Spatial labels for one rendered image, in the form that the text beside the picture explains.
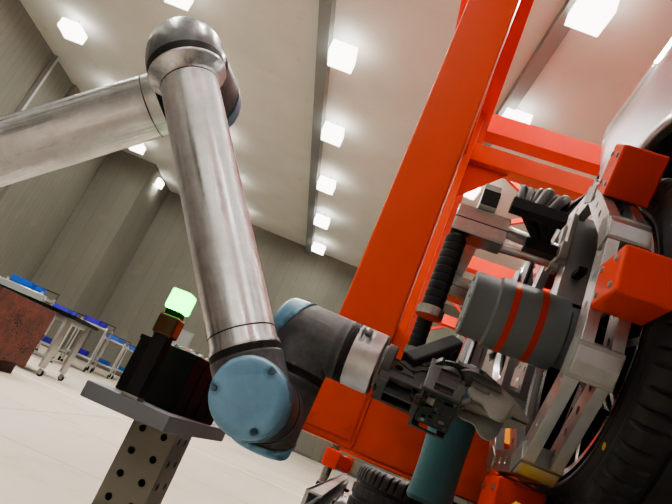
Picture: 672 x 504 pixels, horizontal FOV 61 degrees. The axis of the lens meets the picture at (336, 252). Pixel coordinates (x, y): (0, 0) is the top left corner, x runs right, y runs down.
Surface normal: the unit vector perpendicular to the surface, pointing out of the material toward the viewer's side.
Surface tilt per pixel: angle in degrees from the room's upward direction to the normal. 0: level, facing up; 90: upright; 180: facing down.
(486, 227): 90
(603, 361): 90
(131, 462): 90
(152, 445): 90
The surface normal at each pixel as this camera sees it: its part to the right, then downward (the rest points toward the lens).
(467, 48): -0.05, -0.35
